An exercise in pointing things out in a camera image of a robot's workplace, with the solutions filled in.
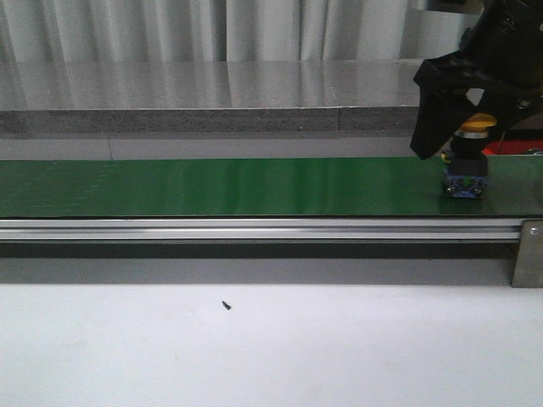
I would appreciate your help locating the white pleated curtain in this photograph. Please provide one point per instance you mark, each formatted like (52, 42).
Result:
(164, 31)

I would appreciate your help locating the grey stone counter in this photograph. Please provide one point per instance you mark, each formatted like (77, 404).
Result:
(192, 110)

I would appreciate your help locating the green conveyor belt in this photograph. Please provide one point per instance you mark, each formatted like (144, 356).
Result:
(397, 186)

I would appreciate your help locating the steel conveyor support bracket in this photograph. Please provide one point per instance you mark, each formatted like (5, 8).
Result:
(528, 268)

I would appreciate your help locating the red plastic bin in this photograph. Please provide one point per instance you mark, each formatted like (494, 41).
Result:
(516, 142)

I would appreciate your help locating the aluminium conveyor frame rail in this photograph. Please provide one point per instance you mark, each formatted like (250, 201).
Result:
(263, 229)

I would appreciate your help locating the yellow mushroom push button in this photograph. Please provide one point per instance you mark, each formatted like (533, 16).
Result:
(466, 165)

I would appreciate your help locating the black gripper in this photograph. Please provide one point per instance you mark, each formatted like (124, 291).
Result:
(501, 55)

